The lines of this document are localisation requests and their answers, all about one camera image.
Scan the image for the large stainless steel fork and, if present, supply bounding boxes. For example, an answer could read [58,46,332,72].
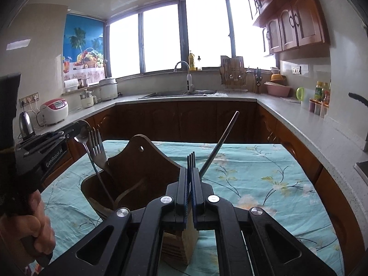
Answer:
[87,128,112,175]

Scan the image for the small dark fork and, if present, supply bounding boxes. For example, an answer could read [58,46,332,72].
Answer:
[187,151,196,181]

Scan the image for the metal chopstick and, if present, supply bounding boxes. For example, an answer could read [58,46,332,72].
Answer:
[199,111,239,179]

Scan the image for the chrome kitchen faucet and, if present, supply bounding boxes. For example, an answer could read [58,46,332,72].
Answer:
[173,60,196,94]

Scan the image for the person's left hand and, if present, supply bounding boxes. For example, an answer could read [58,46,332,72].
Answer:
[1,191,55,270]

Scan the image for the stainless electric kettle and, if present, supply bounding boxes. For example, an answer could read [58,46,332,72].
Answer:
[19,112,35,140]

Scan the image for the white red rice cooker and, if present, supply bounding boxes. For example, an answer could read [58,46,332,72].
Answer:
[40,98,69,125]

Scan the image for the wooden utensil holder box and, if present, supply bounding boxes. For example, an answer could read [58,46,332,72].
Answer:
[80,133,201,266]

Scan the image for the teal floral tablecloth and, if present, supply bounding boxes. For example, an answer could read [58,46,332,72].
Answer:
[41,144,344,275]

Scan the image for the small cream blender jar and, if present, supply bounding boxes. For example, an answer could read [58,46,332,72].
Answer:
[79,89,95,108]

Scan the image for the white pot cooker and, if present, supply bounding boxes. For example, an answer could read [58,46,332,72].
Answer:
[99,78,118,101]

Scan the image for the gas stove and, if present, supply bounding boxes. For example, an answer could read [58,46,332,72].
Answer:
[354,161,368,184]

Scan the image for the tropical fruit poster blind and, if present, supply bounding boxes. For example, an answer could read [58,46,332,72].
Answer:
[62,14,105,84]

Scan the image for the lower wooden counter cabinets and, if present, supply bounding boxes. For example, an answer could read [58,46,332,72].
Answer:
[37,100,368,265]

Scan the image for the condiment bottles group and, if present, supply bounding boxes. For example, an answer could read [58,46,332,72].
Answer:
[309,81,331,118]

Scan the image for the pink plastic basin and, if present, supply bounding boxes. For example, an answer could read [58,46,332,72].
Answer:
[264,82,291,97]

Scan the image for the black wok pan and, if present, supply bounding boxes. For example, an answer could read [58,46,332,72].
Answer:
[348,92,368,107]

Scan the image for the wooden dish rack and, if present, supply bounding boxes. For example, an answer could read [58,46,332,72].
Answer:
[220,55,246,90]

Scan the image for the yellow dish soap bottle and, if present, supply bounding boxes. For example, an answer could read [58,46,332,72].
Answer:
[188,52,196,71]

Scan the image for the wall power socket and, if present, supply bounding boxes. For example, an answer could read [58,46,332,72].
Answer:
[19,92,39,107]

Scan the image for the upper wooden wall cabinets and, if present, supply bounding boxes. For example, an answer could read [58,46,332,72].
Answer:
[248,0,330,55]

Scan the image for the kitchen window frame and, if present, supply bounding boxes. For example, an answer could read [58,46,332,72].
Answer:
[108,0,276,77]

